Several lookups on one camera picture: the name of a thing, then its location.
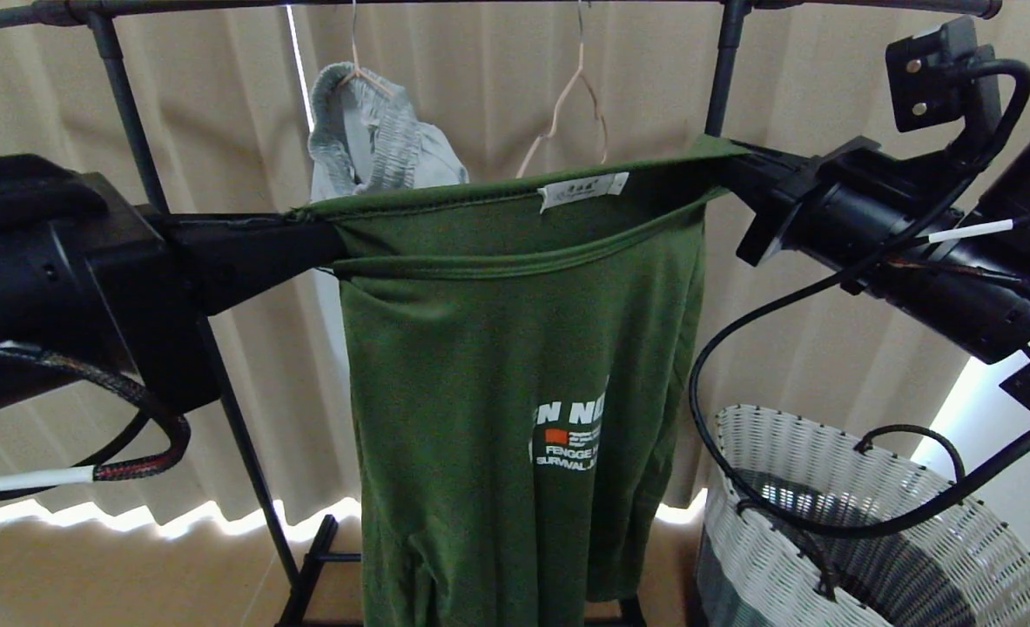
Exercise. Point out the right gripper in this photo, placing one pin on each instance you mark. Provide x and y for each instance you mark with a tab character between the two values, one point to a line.
871	218

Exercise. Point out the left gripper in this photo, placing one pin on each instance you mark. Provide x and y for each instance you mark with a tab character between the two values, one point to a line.
62	279

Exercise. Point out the pale grey shorts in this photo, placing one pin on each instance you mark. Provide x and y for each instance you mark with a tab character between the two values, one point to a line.
375	139

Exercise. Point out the pink clothes hanger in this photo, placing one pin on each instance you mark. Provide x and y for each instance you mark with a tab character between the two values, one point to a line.
580	74
362	74

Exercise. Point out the green garment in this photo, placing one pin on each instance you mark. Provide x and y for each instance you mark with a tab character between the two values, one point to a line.
497	348

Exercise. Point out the black clothes rack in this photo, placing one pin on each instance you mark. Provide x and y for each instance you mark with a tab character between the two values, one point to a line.
728	70

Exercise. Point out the white laundry basket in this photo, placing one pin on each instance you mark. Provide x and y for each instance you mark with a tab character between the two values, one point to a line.
932	540

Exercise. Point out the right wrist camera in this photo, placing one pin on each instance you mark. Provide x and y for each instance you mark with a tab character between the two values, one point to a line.
941	78

